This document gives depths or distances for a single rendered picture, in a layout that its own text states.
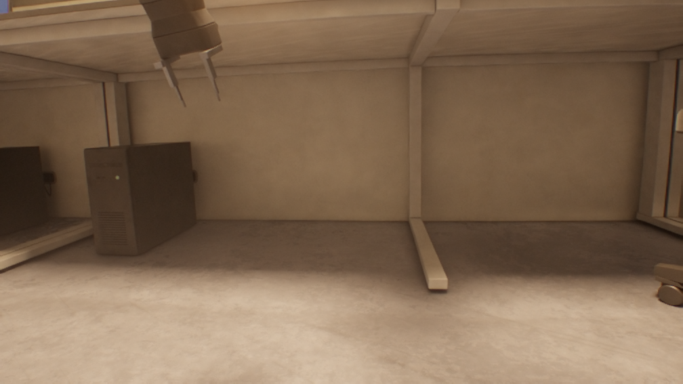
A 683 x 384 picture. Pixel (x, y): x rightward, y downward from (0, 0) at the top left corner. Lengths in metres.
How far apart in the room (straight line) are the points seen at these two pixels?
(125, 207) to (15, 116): 1.25
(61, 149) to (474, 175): 2.12
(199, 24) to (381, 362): 0.65
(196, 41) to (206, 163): 1.38
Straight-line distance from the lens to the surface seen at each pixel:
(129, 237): 1.45
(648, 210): 1.93
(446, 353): 0.79
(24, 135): 2.50
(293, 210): 1.70
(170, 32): 0.49
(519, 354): 0.82
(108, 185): 1.45
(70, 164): 2.30
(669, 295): 1.17
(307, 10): 0.85
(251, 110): 1.71
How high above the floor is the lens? 0.45
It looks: 7 degrees down
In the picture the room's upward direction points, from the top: 1 degrees counter-clockwise
